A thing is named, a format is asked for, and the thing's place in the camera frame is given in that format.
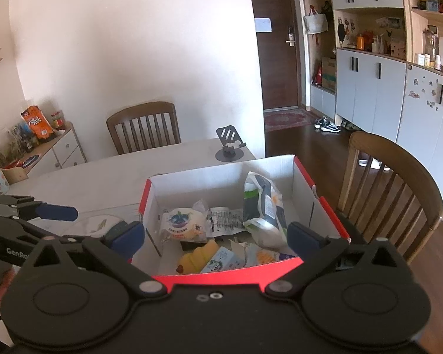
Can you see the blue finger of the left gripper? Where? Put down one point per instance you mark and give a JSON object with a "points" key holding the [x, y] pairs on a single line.
{"points": [[37, 209], [73, 232]]}

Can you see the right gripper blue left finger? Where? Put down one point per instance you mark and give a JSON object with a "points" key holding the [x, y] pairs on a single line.
{"points": [[114, 251]]}

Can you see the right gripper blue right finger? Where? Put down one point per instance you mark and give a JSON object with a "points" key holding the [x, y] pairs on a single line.
{"points": [[317, 253]]}

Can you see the white blue tissue pack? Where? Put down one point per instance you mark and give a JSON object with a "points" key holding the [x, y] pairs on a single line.
{"points": [[263, 212]]}

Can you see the blueberry bread bag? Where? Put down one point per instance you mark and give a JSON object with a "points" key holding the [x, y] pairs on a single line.
{"points": [[185, 224]]}

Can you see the yellow plush toy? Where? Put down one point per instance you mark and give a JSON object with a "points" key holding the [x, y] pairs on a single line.
{"points": [[191, 263]]}

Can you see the white printed plastic pouch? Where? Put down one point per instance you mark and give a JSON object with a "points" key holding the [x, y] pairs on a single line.
{"points": [[223, 221]]}

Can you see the blue biscuit packet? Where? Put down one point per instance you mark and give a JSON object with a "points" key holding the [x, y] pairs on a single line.
{"points": [[265, 257]]}

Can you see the beige foil snack bag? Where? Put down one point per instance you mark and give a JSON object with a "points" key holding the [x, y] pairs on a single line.
{"points": [[242, 250]]}

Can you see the small light blue carton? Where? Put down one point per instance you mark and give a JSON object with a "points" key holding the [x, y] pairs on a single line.
{"points": [[224, 259]]}

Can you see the wooden tray box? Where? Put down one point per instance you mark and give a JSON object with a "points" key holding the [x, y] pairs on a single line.
{"points": [[14, 175]]}

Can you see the white side cabinet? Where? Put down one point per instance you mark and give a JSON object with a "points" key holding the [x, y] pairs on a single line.
{"points": [[60, 153]]}

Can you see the red cardboard shoe box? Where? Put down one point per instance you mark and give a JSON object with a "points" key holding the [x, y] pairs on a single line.
{"points": [[222, 186]]}

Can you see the orange chip bag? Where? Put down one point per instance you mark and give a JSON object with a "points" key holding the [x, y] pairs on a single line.
{"points": [[38, 124]]}

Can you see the right wooden chair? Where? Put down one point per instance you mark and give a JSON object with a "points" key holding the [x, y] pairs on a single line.
{"points": [[388, 193]]}

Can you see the wooden chair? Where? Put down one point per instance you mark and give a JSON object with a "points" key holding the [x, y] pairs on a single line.
{"points": [[143, 127], [388, 193]]}

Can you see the black phone stand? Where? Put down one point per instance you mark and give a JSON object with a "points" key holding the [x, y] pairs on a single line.
{"points": [[232, 144]]}

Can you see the far wooden chair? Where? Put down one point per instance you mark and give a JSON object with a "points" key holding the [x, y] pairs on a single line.
{"points": [[143, 127]]}

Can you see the sneakers on floor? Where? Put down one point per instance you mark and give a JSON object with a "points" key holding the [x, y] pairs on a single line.
{"points": [[325, 125]]}

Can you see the red door rug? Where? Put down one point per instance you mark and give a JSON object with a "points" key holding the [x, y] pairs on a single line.
{"points": [[288, 119]]}

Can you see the hanging tote bag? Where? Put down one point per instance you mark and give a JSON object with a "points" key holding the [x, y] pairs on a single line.
{"points": [[315, 23]]}

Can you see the white wall cabinets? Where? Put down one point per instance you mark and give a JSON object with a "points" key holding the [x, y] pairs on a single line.
{"points": [[389, 71]]}

